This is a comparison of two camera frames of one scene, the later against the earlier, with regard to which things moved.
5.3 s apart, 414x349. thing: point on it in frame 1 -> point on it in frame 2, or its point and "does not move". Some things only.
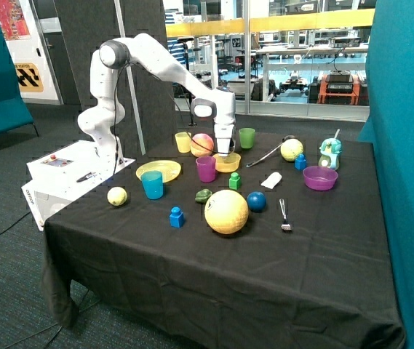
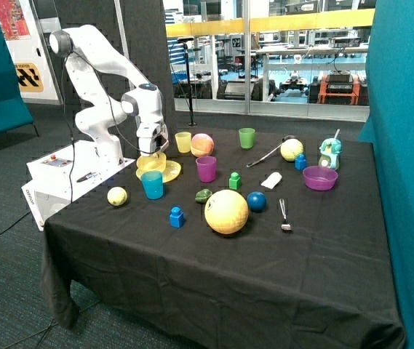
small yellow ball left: x=117 y=195 does not move
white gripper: x=223 y=132 -> x=153 y=137
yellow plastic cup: x=183 y=141 does not move
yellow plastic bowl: x=228 y=163 -> x=156 y=161
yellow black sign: x=28 y=78 does not move
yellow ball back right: x=290 y=148 does not move
